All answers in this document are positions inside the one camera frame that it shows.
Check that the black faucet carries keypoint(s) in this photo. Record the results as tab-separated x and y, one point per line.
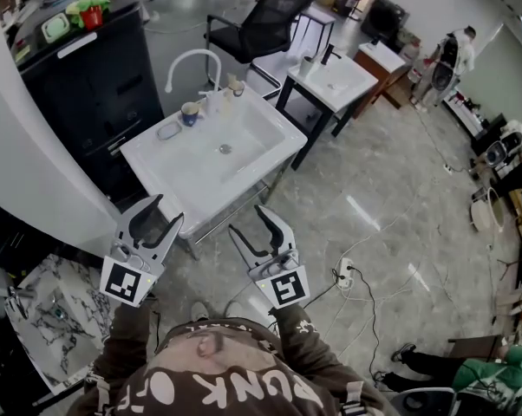
328	54

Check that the white sink on black stand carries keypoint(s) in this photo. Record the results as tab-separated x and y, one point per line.
334	85

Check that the blue cup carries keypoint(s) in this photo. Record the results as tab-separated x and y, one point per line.
190	114

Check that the chrome faucet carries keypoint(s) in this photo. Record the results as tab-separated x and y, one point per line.
17	301

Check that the wooden vanity with white top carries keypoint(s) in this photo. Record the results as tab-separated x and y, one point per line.
384	74

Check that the oval soap dish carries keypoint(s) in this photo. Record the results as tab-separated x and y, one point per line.
168	130

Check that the black stool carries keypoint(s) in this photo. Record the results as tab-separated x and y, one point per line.
315	20

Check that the black cabinet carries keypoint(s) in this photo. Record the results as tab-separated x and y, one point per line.
92	102

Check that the person's left forearm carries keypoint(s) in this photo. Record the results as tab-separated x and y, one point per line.
124	340

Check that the person's right shoe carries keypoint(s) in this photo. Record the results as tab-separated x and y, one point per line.
235	310

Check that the white ceramic sink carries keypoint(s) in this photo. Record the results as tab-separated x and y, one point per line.
243	141

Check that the white power strip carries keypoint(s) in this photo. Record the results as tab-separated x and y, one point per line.
345	273

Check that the pale green box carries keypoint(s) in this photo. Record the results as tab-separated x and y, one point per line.
54	27

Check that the metal sink stand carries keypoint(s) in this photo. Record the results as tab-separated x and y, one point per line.
261	189

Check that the black box speaker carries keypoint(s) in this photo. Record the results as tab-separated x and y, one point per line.
384	17

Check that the white and black robot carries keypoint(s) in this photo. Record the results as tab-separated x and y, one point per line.
508	143

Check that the white cup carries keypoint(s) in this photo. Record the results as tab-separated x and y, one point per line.
305	66

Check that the person's left shoe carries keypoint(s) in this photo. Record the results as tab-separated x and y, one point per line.
199	311

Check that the red pot with green plant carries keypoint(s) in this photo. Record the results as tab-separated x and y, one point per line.
91	13

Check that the person's right forearm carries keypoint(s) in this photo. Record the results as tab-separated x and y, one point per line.
306	340

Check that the white round bucket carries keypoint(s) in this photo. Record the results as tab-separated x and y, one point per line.
486	210

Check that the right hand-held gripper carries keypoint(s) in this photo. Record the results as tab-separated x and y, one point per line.
285	286

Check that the black mesh office chair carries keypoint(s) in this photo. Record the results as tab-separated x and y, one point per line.
265	24

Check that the person's brown printed sweatshirt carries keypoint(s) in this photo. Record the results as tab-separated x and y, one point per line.
226	384

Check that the person's shoe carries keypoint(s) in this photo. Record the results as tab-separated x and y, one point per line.
199	311
235	310

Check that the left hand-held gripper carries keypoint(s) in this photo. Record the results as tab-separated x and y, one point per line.
128	271

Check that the white gooseneck faucet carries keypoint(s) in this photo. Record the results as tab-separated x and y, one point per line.
191	55

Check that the marble sink counter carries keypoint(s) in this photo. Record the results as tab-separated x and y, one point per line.
59	319

